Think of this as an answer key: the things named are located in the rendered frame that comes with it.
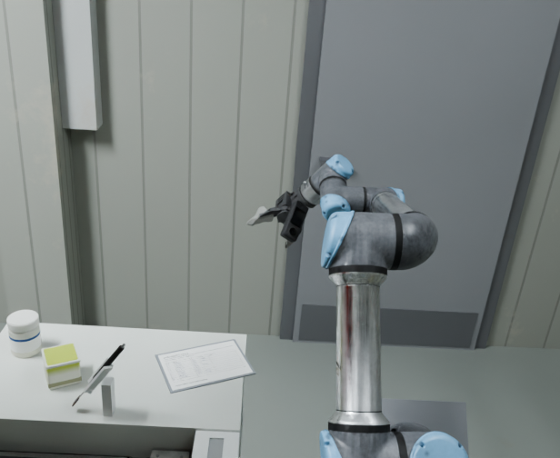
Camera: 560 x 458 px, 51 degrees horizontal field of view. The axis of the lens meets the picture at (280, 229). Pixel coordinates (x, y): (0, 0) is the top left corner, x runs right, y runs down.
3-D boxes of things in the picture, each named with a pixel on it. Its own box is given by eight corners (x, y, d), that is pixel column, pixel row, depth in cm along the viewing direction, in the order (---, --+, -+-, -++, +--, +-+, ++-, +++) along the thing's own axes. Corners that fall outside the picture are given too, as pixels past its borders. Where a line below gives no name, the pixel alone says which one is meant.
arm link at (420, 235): (462, 223, 113) (400, 178, 160) (405, 221, 113) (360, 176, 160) (454, 280, 116) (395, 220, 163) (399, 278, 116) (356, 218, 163)
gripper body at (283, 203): (293, 214, 181) (318, 191, 175) (292, 233, 175) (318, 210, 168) (274, 201, 178) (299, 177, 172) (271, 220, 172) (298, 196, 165)
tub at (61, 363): (48, 392, 131) (45, 367, 128) (43, 372, 137) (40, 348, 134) (83, 383, 135) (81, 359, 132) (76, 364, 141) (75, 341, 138)
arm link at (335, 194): (366, 204, 151) (362, 176, 158) (323, 203, 150) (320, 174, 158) (361, 225, 157) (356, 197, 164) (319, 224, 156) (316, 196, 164)
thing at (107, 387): (85, 417, 125) (80, 366, 120) (90, 404, 129) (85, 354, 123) (114, 418, 126) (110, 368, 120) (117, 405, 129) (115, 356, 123)
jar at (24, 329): (5, 358, 141) (1, 324, 137) (17, 340, 147) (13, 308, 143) (35, 359, 141) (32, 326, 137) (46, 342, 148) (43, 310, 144)
